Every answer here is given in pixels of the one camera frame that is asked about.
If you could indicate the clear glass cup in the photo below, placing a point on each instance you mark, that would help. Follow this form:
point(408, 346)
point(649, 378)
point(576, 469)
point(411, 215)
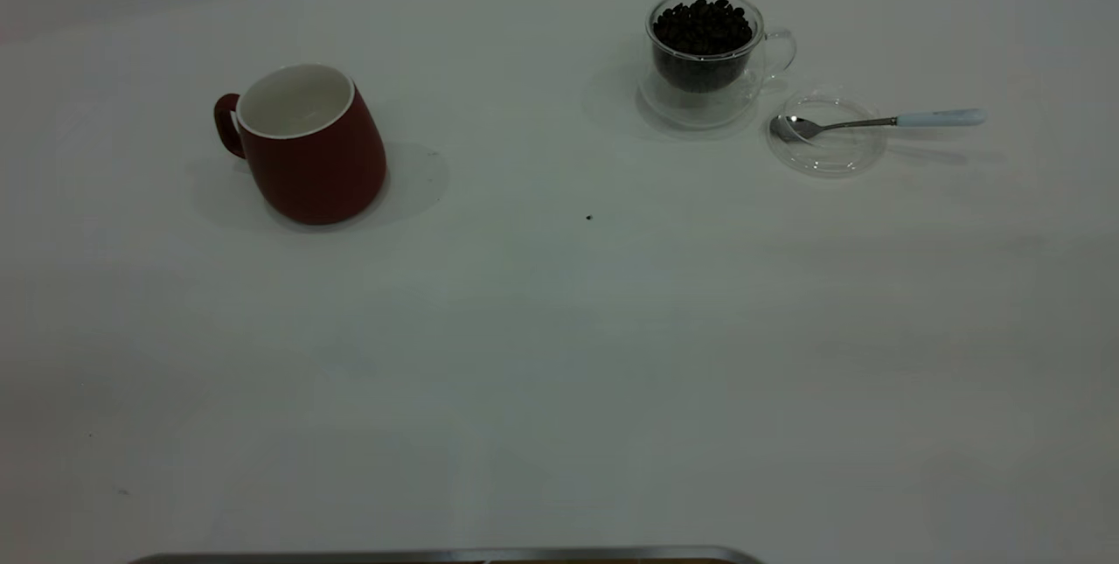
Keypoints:
point(699, 109)

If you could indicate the red ceramic mug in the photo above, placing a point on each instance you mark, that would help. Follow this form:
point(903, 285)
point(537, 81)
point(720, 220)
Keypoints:
point(323, 170)

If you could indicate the clear glass saucer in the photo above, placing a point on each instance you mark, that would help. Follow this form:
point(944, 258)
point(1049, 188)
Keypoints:
point(830, 157)

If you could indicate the coffee beans heap in glass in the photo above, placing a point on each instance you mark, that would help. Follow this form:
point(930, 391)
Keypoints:
point(704, 26)

